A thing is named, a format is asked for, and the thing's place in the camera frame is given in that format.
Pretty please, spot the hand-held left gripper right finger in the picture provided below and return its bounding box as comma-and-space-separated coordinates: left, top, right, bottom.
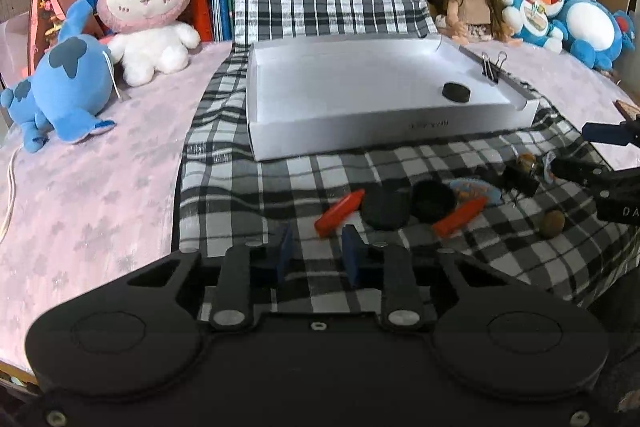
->
342, 224, 568, 332

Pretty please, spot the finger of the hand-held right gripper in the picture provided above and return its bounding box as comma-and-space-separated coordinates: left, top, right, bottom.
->
549, 156, 640, 188
581, 116, 640, 146

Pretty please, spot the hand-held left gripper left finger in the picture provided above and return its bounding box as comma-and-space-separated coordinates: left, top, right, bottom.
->
127, 224, 294, 333

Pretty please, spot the black round puck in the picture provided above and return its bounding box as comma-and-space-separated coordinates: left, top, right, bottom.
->
411, 180, 457, 224
360, 189, 412, 230
442, 82, 471, 104

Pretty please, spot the black binder clip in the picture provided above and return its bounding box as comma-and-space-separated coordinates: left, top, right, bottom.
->
481, 51, 508, 84
500, 163, 541, 198

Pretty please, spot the white cardboard box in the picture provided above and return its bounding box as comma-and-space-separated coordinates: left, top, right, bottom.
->
245, 34, 541, 162

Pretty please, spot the brown walnut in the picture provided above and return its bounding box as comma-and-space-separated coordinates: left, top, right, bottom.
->
541, 210, 566, 239

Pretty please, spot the blue cat plush white belly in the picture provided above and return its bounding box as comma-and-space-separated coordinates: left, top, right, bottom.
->
557, 0, 637, 72

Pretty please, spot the round colourful badge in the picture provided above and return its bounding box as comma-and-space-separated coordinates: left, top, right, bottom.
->
447, 178, 503, 206

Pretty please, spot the blue cat plush open mouth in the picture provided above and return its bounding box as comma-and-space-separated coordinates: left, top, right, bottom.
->
502, 0, 568, 54

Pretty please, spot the pink floral sheet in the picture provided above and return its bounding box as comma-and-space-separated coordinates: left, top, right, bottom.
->
0, 39, 640, 373

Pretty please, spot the red cylinder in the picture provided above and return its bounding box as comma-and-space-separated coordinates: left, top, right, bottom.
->
192, 0, 215, 42

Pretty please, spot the blue whale plush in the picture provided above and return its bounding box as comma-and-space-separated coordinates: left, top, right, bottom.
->
0, 0, 117, 155

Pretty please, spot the red pink bag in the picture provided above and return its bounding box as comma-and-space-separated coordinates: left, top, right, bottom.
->
30, 0, 106, 72

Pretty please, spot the white cable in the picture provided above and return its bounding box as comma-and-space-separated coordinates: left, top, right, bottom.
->
0, 147, 21, 243

